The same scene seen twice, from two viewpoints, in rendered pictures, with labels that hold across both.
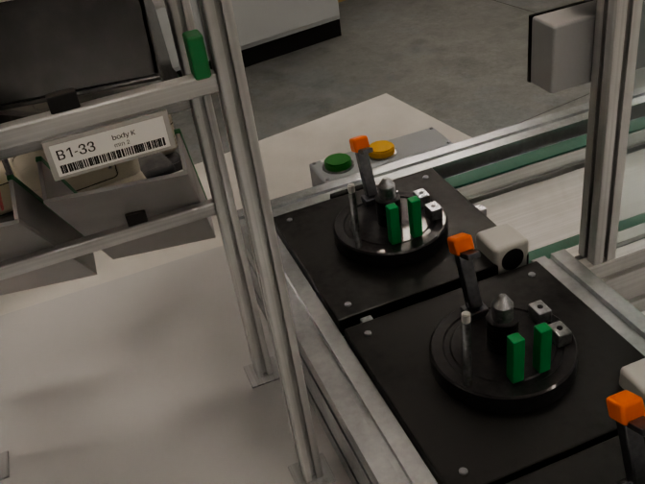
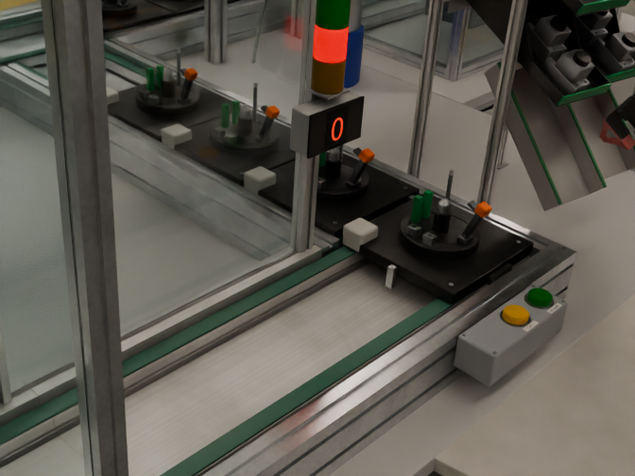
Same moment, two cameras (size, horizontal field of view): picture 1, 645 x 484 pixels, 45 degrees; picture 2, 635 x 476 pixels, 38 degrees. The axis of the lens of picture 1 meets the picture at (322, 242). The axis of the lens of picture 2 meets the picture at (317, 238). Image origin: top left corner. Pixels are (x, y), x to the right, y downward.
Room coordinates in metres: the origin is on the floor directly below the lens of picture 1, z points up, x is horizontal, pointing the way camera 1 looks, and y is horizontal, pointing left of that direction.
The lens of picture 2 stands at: (1.84, -1.01, 1.80)
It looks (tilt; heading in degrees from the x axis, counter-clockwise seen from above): 32 degrees down; 147
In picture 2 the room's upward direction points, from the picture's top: 4 degrees clockwise
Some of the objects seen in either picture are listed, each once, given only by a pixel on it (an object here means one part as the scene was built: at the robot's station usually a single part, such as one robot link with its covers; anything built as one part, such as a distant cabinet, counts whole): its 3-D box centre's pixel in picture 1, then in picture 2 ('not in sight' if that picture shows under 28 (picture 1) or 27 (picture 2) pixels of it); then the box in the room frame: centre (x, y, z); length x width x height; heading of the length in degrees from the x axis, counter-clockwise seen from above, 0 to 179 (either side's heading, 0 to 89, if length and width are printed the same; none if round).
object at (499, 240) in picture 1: (502, 250); (359, 235); (0.73, -0.21, 0.97); 0.05 x 0.05 x 0.04; 16
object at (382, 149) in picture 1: (381, 152); (515, 316); (1.02, -0.11, 0.96); 0.04 x 0.04 x 0.02
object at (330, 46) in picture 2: not in sight; (330, 41); (0.73, -0.30, 1.33); 0.05 x 0.05 x 0.05
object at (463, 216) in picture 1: (391, 240); (437, 243); (0.79, -0.09, 0.96); 0.24 x 0.24 x 0.02; 16
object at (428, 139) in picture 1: (383, 170); (511, 332); (1.02, -0.11, 0.93); 0.21 x 0.07 x 0.06; 106
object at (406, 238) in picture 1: (390, 227); (439, 233); (0.79, -0.09, 0.98); 0.14 x 0.14 x 0.02
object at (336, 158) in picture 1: (338, 164); (539, 299); (1.00, -0.04, 0.96); 0.04 x 0.04 x 0.02
